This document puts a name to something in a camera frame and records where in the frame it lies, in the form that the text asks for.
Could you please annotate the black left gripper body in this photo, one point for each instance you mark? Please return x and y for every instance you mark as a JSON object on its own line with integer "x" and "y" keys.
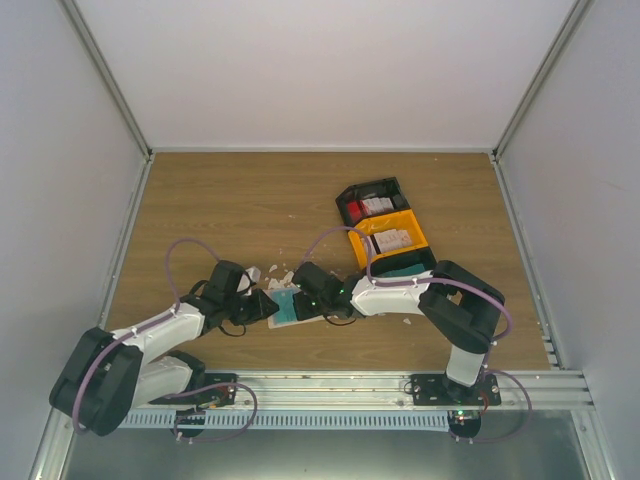
{"x": 240, "y": 313}

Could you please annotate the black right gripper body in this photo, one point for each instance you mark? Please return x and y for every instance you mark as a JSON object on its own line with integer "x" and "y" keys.
{"x": 311, "y": 311}

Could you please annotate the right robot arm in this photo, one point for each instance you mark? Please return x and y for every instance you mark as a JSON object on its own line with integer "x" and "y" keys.
{"x": 462, "y": 307}

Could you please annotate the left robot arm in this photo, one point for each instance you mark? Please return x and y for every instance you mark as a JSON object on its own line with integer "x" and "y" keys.
{"x": 111, "y": 372}

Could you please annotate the white striped card stack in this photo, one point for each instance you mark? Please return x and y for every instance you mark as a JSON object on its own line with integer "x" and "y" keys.
{"x": 391, "y": 240}

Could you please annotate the red white card stack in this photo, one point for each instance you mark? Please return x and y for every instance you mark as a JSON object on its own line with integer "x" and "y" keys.
{"x": 360, "y": 209}

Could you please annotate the black bin with red cards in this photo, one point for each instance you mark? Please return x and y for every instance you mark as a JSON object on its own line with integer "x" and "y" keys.
{"x": 387, "y": 187}

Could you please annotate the teal card stack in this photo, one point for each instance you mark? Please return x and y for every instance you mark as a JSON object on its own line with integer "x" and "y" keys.
{"x": 402, "y": 272}

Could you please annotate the black bin with teal cards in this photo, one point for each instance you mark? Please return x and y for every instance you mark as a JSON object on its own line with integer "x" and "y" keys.
{"x": 422, "y": 256}

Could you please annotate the left circuit board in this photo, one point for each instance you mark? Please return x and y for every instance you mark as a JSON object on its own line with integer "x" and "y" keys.
{"x": 189, "y": 424}

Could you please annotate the circuit board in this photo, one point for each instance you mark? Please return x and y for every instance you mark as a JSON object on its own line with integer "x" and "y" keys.
{"x": 189, "y": 424}
{"x": 464, "y": 425}

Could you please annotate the yellow storage bin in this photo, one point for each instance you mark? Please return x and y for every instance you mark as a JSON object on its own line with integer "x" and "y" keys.
{"x": 404, "y": 219}

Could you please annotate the right circuit board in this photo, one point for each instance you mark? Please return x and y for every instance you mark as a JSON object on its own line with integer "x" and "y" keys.
{"x": 464, "y": 425}

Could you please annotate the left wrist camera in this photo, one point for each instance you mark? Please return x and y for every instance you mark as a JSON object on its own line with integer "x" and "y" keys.
{"x": 248, "y": 280}

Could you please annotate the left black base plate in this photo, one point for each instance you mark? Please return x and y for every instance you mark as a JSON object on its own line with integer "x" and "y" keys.
{"x": 214, "y": 397}

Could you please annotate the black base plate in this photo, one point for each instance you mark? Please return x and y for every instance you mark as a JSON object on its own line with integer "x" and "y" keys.
{"x": 214, "y": 397}
{"x": 435, "y": 389}

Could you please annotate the aluminium front rail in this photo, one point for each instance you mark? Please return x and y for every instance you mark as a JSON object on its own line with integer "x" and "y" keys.
{"x": 388, "y": 391}

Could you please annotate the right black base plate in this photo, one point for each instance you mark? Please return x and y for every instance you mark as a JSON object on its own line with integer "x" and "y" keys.
{"x": 435, "y": 389}

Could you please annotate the grey slotted cable duct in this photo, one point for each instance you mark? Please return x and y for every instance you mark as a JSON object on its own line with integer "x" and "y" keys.
{"x": 329, "y": 420}

